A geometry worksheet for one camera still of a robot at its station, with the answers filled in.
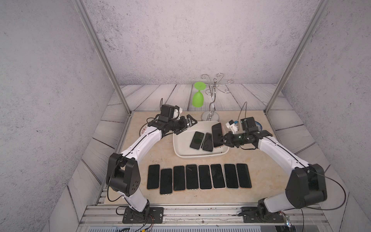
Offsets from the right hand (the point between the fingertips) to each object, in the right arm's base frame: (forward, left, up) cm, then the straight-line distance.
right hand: (219, 141), depth 81 cm
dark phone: (+6, +1, -1) cm, 6 cm away
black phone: (-15, -7, -19) cm, 25 cm away
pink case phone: (+12, +12, -16) cm, 24 cm away
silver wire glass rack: (+35, 0, -15) cm, 38 cm away
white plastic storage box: (+11, +23, -17) cm, 30 cm away
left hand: (+7, +13, +6) cm, 16 cm away
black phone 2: (-12, -15, -17) cm, 26 cm away
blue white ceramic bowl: (+24, -33, -15) cm, 43 cm away
